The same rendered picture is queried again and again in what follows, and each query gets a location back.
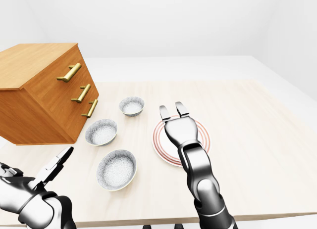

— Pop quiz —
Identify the large patterned bowl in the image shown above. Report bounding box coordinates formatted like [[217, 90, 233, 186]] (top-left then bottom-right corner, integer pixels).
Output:
[[96, 149, 137, 192]]

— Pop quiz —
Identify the wooden cabinet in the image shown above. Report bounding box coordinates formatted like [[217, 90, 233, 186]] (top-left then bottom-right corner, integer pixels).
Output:
[[0, 43, 100, 146]]

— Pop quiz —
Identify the medium brass drawer handle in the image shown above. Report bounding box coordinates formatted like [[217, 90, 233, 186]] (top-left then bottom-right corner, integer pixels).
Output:
[[71, 84, 92, 104]]

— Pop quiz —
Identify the short brass drawer handle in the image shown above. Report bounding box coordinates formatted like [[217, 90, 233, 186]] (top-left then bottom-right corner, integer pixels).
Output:
[[81, 99, 99, 119]]

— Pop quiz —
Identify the medium patterned bowl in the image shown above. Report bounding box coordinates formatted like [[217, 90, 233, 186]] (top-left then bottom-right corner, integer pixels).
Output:
[[85, 119, 118, 147]]

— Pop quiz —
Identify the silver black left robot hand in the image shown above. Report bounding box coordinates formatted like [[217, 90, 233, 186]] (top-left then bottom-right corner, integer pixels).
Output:
[[0, 146, 74, 216]]

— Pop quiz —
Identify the long brass drawer handle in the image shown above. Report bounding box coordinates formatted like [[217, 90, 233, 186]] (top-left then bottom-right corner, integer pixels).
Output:
[[56, 62, 82, 83]]

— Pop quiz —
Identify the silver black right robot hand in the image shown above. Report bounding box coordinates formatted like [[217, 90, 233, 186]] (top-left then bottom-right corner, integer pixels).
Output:
[[159, 101, 199, 148]]

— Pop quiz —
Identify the white plate with red rings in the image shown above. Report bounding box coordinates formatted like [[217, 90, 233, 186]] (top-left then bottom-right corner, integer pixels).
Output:
[[152, 115, 212, 168]]

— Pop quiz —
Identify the narrow wooden drawer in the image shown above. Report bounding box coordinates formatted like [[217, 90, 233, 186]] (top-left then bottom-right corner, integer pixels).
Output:
[[57, 80, 100, 144]]

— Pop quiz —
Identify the medium wooden drawer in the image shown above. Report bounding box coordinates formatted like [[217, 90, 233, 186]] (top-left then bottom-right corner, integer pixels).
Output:
[[39, 64, 96, 128]]

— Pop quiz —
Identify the wide wooden drawer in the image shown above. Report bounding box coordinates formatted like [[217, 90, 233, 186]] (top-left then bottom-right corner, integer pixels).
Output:
[[20, 44, 88, 109]]

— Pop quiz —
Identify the small patterned bowl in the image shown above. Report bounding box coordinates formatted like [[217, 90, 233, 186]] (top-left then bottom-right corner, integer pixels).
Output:
[[118, 96, 145, 117]]

